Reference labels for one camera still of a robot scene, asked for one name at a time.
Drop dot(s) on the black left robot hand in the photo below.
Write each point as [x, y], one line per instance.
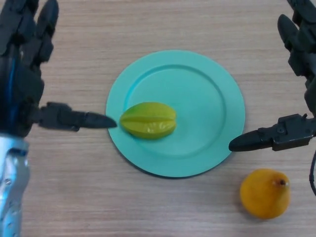
[19, 86]

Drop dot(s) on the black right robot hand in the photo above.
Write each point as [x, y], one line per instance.
[293, 130]

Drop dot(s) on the orange-yellow pear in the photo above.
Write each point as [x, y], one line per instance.
[264, 195]

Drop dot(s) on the yellow-green starfruit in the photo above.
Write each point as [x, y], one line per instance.
[148, 119]

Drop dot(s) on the teal round plate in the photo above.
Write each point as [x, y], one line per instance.
[197, 93]

